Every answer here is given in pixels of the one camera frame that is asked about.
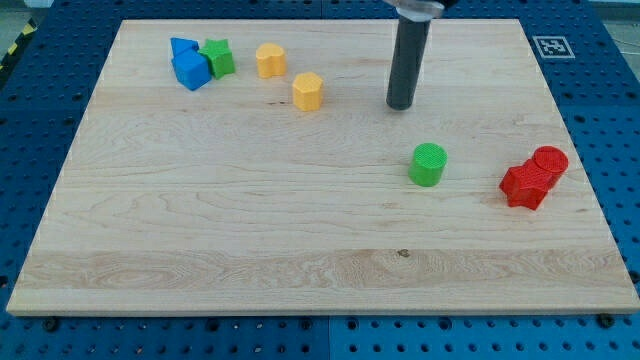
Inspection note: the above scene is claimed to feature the yellow heart block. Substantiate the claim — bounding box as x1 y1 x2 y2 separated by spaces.
255 43 287 79

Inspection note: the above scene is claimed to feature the red star block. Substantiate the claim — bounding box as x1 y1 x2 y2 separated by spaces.
499 159 560 210

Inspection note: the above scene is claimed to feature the red cylinder block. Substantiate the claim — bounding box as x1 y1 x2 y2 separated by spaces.
532 145 569 190

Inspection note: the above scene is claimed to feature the white fiducial marker tag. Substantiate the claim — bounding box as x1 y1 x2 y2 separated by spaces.
532 35 575 59

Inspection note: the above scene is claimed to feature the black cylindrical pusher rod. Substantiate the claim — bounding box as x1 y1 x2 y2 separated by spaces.
386 16 430 111

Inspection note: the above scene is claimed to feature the green cylinder block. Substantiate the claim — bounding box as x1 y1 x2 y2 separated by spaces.
408 143 448 187

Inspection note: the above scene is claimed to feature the green star block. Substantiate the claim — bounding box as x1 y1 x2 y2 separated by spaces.
198 39 236 80

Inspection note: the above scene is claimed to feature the yellow hexagon block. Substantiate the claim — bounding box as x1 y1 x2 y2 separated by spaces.
292 72 324 111

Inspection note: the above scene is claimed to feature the light wooden board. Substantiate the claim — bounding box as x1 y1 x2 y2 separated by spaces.
7 19 639 317

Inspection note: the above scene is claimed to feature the blue triangle block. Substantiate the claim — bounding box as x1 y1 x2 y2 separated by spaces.
170 37 199 57

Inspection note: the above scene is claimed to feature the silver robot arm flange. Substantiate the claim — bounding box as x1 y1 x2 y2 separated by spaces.
383 0 446 22

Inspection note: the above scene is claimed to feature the blue cube block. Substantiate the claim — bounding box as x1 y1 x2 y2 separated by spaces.
171 50 212 91

